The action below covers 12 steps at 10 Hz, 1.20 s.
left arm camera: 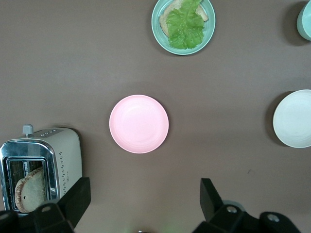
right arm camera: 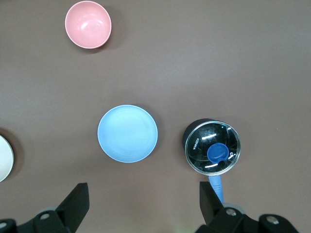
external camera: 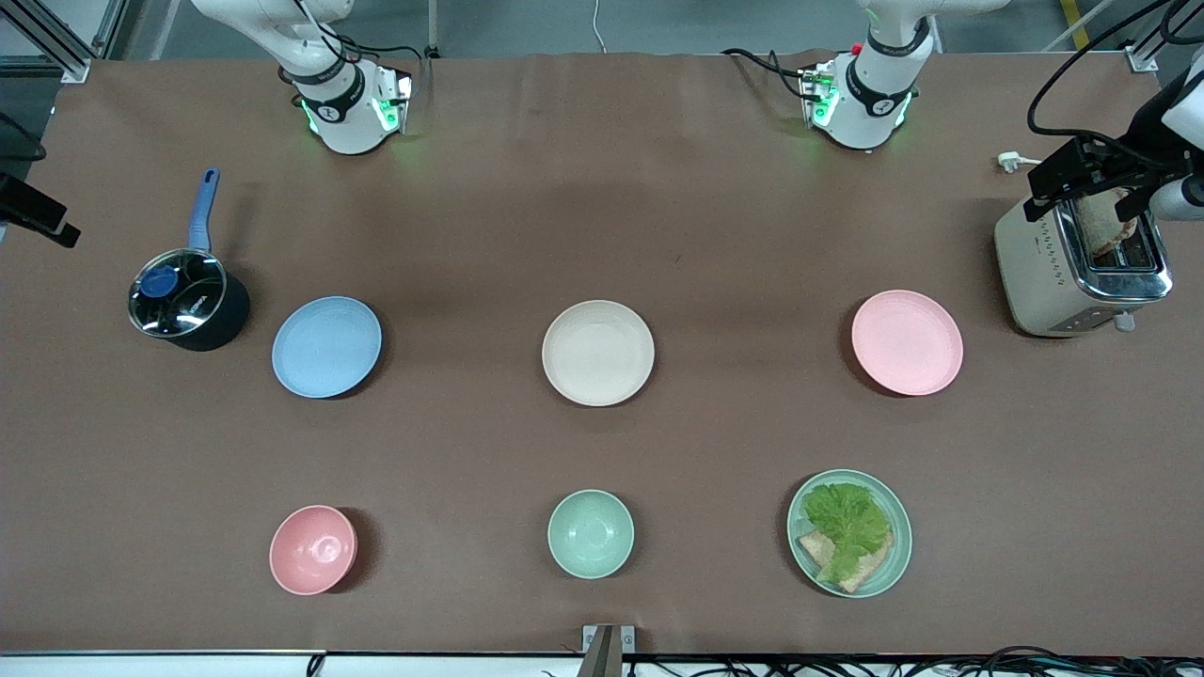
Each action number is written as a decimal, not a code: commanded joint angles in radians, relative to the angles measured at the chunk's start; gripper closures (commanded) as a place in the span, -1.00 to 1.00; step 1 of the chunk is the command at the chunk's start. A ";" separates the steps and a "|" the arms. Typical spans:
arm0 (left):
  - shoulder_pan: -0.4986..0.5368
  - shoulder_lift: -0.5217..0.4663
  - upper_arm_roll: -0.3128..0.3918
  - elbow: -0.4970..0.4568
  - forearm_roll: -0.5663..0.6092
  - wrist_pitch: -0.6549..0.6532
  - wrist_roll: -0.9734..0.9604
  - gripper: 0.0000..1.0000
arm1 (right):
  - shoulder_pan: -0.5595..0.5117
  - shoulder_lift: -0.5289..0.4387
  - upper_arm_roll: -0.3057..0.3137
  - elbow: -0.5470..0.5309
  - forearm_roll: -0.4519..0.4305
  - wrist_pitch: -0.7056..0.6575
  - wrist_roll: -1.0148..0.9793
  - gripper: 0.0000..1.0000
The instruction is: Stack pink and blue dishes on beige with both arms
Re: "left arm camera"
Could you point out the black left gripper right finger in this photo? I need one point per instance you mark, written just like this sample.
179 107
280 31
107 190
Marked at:
211 199

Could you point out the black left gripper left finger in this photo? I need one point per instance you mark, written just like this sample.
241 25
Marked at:
73 201

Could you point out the pink plate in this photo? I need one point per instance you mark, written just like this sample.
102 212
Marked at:
139 123

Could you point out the toast slice with hole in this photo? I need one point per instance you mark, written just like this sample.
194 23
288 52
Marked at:
30 191

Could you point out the cream and chrome toaster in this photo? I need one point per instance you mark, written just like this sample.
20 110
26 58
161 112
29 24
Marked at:
65 155

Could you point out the beige bowl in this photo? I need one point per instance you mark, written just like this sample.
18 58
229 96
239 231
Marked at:
294 120

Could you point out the green plate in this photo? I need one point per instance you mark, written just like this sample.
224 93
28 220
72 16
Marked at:
159 34

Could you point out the green lettuce leaf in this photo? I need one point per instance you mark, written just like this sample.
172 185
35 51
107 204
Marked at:
185 26

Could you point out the brown bread slice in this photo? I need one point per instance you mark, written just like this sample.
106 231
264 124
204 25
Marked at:
164 23

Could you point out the light blue bowl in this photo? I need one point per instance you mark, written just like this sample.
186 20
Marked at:
305 21

